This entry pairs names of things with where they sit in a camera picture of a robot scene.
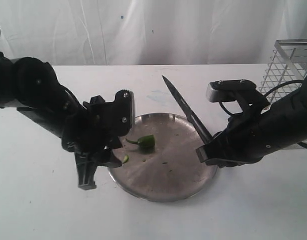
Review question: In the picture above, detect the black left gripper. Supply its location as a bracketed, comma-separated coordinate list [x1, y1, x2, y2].
[61, 95, 124, 190]

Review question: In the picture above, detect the wire metal utensil holder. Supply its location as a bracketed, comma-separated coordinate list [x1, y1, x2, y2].
[258, 39, 307, 151]

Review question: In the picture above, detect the white backdrop curtain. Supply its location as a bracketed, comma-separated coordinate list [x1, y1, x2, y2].
[0, 0, 307, 65]

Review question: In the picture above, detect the round steel plate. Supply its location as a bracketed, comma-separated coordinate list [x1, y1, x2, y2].
[108, 112, 218, 202]

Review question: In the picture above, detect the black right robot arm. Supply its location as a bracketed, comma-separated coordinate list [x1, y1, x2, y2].
[196, 76, 307, 168]

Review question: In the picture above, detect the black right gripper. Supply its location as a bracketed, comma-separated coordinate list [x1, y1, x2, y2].
[195, 112, 267, 169]

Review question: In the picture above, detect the dark green pear-shaped vegetable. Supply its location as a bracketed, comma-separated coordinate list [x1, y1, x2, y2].
[125, 134, 156, 151]

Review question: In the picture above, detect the blurry green vegetable piece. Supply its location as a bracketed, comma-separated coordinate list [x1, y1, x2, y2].
[122, 155, 129, 164]

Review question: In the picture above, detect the clear tape scrap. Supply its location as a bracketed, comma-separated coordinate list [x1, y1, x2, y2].
[77, 166, 90, 182]

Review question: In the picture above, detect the black kitchen knife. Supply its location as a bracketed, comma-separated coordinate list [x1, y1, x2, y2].
[162, 75, 213, 145]

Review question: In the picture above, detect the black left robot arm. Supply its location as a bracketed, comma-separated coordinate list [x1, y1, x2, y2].
[0, 52, 133, 190]

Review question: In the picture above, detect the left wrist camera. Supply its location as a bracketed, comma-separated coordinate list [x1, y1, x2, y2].
[113, 89, 136, 137]

